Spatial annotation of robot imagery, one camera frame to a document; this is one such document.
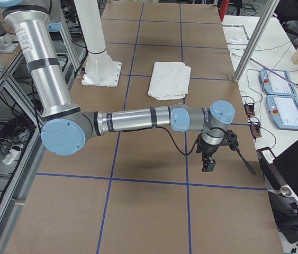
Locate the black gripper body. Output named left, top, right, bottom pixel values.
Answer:
left=196, top=133, right=226, bottom=164

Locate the white printed long-sleeve shirt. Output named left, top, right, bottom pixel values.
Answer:
left=148, top=61, right=192, bottom=101

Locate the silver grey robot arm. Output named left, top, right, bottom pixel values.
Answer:
left=0, top=1, right=235, bottom=172

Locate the lower orange black connector box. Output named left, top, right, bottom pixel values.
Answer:
left=249, top=123, right=261, bottom=139

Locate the lower blue teach pendant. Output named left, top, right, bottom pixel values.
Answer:
left=266, top=95, right=298, bottom=131

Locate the blue teach pendant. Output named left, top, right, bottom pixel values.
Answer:
left=259, top=68, right=297, bottom=97
left=266, top=95, right=298, bottom=131

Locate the black laptop computer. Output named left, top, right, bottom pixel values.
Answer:
left=257, top=140, right=298, bottom=198

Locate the upper blue teach pendant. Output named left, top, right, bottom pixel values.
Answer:
left=259, top=68, right=297, bottom=97

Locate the black monitor stand base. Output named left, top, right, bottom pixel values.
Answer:
left=268, top=191, right=298, bottom=243

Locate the clear plastic sheet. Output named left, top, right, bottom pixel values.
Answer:
left=222, top=24, right=250, bottom=45

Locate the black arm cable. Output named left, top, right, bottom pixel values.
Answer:
left=153, top=125, right=205, bottom=157

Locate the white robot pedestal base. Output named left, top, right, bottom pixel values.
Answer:
left=74, top=0, right=122, bottom=87

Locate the aluminium frame post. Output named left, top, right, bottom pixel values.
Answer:
left=233, top=0, right=279, bottom=83

